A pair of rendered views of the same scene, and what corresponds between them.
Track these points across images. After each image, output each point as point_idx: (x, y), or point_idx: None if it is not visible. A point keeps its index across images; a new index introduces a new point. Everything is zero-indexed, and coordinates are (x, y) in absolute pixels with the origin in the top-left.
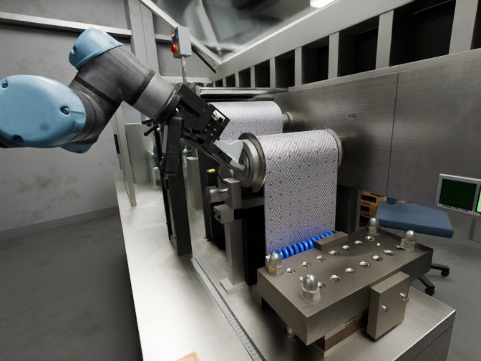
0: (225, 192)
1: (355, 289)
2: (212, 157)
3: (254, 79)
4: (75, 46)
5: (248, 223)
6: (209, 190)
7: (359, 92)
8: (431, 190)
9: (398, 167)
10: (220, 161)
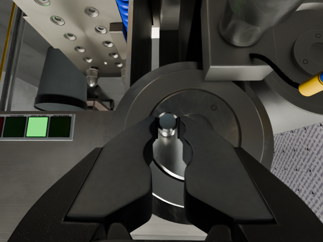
0: (226, 26)
1: (18, 3)
2: (246, 159)
3: None
4: None
5: None
6: None
7: (152, 219)
8: (78, 125)
9: (106, 140)
10: (189, 146)
